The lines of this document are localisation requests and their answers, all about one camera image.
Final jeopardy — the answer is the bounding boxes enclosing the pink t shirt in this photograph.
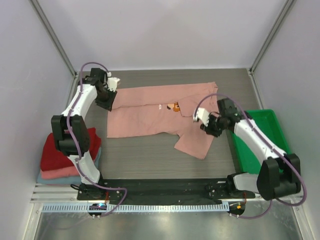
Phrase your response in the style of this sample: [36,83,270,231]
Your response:
[107,82,218,159]

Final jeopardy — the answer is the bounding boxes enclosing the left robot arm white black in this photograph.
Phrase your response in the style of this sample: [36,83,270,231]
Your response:
[51,68,120,200]

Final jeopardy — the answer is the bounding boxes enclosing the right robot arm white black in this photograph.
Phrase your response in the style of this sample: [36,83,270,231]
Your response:
[193,98,302,201]

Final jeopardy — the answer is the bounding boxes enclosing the green plastic tray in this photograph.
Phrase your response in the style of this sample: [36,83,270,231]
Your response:
[232,109,292,175]

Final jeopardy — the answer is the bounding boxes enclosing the salmon folded t shirt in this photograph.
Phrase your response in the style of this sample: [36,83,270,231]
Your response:
[40,165,80,180]

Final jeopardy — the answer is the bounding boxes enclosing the red folded t shirt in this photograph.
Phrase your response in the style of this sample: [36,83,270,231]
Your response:
[40,127,102,171]

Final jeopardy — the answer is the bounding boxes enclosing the blue folded t shirt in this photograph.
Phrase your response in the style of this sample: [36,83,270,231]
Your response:
[37,147,103,186]

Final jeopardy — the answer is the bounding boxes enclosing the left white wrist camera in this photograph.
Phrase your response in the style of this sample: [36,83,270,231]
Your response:
[106,72,121,92]

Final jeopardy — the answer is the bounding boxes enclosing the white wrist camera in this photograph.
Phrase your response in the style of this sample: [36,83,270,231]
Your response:
[106,72,121,92]
[193,107,213,127]

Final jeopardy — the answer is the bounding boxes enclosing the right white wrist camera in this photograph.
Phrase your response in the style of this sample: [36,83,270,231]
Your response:
[193,107,213,127]

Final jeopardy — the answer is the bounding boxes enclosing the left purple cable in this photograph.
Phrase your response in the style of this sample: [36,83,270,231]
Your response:
[65,61,128,218]

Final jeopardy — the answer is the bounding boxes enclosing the purple cable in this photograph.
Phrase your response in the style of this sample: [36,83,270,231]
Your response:
[65,61,128,218]
[192,93,309,220]

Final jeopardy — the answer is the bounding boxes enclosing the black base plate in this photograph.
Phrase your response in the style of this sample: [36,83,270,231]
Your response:
[76,177,256,201]

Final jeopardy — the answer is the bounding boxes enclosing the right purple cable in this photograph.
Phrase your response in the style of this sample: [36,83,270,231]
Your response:
[192,93,309,220]

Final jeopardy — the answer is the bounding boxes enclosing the white slotted cable duct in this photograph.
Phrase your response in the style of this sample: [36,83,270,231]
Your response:
[42,202,230,213]

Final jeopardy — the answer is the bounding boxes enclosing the aluminium frame rail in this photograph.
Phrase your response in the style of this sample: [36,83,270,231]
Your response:
[30,182,305,203]

